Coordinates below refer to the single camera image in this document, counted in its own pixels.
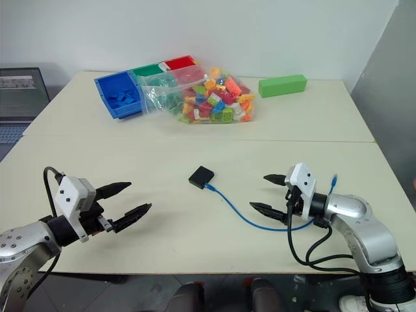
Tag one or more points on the small black box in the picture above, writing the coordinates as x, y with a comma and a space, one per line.
201, 177

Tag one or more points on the blue plastic bin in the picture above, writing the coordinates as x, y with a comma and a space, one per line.
118, 89

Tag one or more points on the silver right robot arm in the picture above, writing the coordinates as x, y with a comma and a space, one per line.
364, 227

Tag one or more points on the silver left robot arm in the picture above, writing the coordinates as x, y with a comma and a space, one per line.
22, 247

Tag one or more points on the green rectangular block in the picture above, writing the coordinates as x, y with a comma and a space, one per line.
282, 85

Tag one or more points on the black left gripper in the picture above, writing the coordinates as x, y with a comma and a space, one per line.
94, 216

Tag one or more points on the green plastic bin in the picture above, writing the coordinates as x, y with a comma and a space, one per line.
148, 71

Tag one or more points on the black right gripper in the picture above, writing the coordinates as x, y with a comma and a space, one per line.
294, 204

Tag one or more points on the grey laptop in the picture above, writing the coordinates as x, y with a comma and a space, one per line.
19, 97

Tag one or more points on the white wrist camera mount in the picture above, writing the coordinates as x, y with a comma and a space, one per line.
70, 198
302, 178

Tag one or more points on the dark rounded shape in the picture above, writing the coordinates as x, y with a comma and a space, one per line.
268, 295
188, 297

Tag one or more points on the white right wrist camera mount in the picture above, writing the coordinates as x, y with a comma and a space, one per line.
302, 178

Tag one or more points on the red plastic bin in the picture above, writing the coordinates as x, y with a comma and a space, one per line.
178, 62

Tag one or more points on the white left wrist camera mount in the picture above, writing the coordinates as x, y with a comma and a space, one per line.
70, 198

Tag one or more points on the white shoe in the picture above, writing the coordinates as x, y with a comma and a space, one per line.
354, 305

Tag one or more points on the clear bag of coloured bricks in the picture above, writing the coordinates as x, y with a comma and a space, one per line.
211, 97

